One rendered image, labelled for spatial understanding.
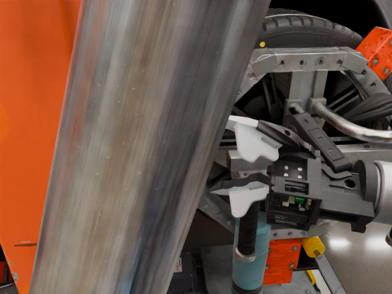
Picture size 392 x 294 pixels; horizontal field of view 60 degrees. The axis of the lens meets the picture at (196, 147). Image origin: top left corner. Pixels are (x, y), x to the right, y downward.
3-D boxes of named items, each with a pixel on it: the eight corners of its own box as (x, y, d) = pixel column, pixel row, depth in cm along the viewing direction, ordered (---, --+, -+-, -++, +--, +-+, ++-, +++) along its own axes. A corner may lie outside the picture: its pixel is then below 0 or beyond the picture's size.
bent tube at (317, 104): (375, 109, 82) (387, 66, 77) (432, 147, 65) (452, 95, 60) (305, 112, 81) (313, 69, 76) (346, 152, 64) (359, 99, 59)
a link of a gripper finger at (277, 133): (266, 121, 38) (320, 160, 41) (267, 112, 39) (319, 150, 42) (239, 141, 41) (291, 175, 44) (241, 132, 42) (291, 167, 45)
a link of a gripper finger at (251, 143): (218, 132, 35) (283, 175, 38) (227, 96, 39) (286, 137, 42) (201, 146, 37) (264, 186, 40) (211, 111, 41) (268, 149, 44)
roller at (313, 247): (293, 203, 129) (294, 191, 127) (326, 263, 104) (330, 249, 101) (277, 205, 129) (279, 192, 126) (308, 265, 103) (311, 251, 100)
